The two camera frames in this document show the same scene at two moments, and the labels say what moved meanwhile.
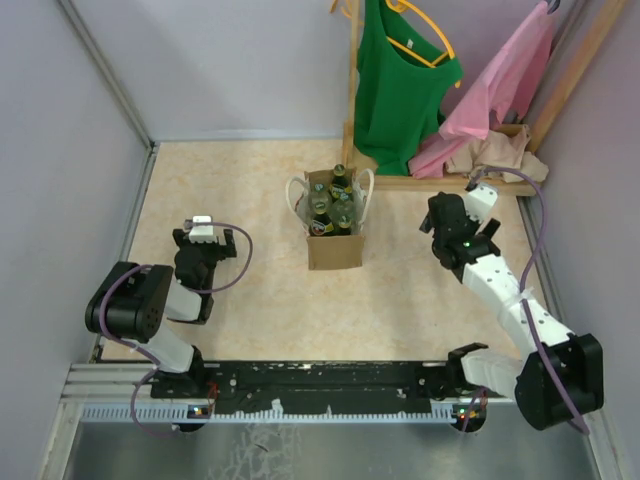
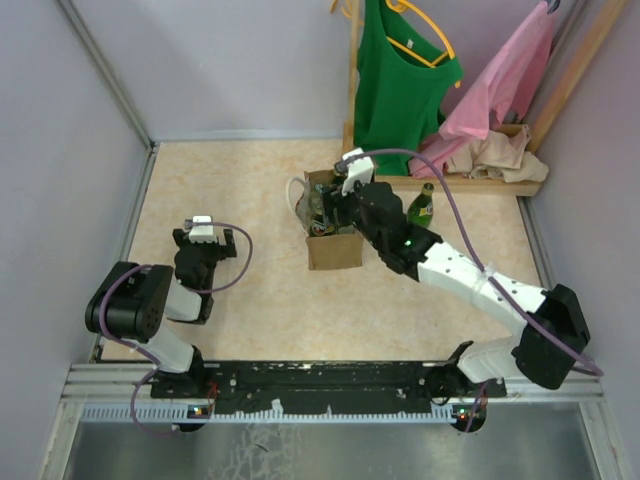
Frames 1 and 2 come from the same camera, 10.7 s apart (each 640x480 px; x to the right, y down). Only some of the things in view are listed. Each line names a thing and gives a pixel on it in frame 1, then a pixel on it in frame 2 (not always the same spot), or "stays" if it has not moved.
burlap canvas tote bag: [332, 251] stays
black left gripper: [223, 250] stays
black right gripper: [487, 228] -> [334, 199]
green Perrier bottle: [320, 199] -> [318, 223]
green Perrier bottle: [326, 221] -> [420, 210]
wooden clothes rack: [357, 179] stays
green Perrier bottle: [340, 186] stays
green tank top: [403, 72] stays
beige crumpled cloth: [497, 151] stays
